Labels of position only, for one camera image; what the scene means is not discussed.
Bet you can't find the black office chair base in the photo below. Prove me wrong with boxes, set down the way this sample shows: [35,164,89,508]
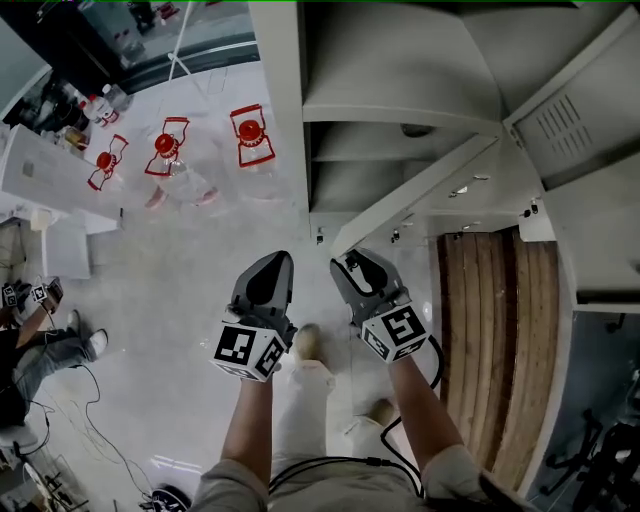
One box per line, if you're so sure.
[543,408,640,504]

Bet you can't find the thin floor cables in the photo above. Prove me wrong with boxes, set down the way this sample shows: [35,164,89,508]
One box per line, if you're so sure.
[14,362,157,504]

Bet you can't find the grey locker door with locks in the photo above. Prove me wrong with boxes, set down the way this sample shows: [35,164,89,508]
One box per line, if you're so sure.
[330,133,557,258]

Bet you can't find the grey metal locker cabinet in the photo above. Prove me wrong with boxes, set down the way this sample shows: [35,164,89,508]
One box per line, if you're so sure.
[248,0,640,246]

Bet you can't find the white box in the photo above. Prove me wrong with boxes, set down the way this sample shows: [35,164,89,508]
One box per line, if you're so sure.
[28,207,95,281]

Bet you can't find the person's left trouser leg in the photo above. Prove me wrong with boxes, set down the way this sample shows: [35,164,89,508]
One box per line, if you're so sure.
[272,360,337,462]

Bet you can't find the white pole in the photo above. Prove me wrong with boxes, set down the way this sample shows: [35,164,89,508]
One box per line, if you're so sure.
[166,0,197,84]

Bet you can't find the white table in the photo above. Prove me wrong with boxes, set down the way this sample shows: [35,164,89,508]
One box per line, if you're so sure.
[0,123,125,235]

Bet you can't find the person's trouser leg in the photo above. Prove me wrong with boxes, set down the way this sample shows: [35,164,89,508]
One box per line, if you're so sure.
[343,413,402,461]
[272,360,337,462]

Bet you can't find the person's left beige shoe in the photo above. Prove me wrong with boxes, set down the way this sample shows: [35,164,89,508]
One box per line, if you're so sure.
[291,323,325,365]

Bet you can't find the plain grey locker door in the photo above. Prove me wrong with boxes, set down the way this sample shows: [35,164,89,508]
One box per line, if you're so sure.
[541,171,640,315]

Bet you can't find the person's right forearm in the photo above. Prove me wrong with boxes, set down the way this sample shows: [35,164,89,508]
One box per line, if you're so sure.
[386,355,467,474]

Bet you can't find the person's beige shoe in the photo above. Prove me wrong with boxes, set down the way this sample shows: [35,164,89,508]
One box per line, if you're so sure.
[291,323,325,365]
[366,397,397,425]

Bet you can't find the person's left forearm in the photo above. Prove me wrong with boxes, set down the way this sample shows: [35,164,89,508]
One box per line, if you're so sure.
[219,375,275,482]

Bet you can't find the wooden slatted board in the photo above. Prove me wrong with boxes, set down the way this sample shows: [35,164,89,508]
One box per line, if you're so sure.
[436,228,562,492]

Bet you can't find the grey vented locker door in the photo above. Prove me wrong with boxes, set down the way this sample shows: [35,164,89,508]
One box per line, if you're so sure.
[501,3,640,192]

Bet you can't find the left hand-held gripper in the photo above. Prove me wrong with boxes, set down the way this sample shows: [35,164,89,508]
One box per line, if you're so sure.
[209,250,299,384]

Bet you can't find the person's beige shirt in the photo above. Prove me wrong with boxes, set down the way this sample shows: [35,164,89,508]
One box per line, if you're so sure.
[188,443,531,512]

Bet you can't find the person's right beige shoe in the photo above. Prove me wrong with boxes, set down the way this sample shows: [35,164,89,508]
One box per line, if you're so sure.
[366,397,397,425]

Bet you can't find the small clear red-capped water jug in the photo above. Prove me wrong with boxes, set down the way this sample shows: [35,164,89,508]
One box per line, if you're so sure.
[86,133,132,194]

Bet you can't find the person's right trouser leg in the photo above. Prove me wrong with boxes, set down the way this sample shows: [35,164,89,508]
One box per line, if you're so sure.
[343,413,402,461]

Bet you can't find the lying clear red-capped water jug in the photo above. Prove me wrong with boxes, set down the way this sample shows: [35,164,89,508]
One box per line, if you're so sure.
[143,115,222,210]

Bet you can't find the large clear red-capped water jug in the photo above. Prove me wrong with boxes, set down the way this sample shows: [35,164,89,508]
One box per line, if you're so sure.
[218,103,284,202]

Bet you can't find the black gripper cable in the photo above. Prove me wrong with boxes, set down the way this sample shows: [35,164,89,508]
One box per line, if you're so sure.
[267,334,446,499]

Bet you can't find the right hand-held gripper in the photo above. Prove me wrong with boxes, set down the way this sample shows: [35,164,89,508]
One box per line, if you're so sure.
[329,246,431,364]

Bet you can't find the black round device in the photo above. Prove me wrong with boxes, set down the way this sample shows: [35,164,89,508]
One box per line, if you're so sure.
[149,482,194,512]

